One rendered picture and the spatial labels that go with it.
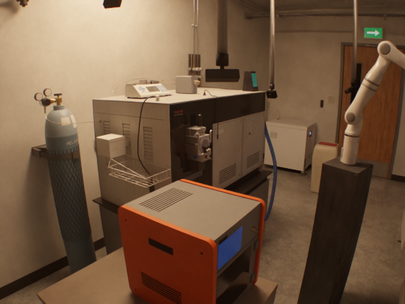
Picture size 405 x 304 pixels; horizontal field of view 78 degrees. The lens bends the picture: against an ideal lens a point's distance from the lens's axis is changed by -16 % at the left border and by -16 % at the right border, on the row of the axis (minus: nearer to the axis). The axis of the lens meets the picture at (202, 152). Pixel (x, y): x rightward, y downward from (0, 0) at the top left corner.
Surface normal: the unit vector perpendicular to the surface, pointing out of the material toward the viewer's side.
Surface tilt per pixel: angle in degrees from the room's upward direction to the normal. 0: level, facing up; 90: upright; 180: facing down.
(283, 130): 90
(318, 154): 84
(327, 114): 90
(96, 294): 0
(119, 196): 90
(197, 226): 0
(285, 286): 0
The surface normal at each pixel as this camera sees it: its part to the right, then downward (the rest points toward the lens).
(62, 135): 0.49, 0.21
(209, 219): 0.00, -0.96
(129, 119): -0.58, 0.22
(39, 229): 0.82, 0.15
